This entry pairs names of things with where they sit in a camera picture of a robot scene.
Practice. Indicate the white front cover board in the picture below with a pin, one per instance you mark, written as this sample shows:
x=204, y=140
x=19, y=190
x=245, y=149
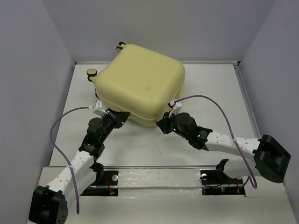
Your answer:
x=172, y=195

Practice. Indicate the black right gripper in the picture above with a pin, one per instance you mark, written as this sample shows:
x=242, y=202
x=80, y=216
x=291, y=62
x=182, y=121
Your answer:
x=163, y=123

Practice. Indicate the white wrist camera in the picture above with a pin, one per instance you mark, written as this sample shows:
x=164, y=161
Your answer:
x=97, y=108
x=175, y=108

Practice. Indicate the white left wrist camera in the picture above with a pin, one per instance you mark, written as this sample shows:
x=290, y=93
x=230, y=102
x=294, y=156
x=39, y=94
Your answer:
x=97, y=108

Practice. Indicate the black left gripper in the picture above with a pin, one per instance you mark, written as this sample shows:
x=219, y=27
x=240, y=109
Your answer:
x=118, y=117

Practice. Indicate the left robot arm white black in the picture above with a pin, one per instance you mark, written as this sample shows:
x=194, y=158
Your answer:
x=50, y=203

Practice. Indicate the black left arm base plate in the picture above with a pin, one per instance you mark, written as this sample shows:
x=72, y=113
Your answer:
x=105, y=186

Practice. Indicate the yellow hard-shell suitcase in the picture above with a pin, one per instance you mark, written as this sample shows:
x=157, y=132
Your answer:
x=139, y=81

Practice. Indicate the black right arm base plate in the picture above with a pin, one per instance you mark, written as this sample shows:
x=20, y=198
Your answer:
x=219, y=184

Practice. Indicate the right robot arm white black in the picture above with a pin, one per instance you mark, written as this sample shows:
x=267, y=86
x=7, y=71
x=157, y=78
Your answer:
x=260, y=156

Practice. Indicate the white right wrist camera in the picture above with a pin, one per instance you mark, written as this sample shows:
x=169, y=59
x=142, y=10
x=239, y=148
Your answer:
x=175, y=108

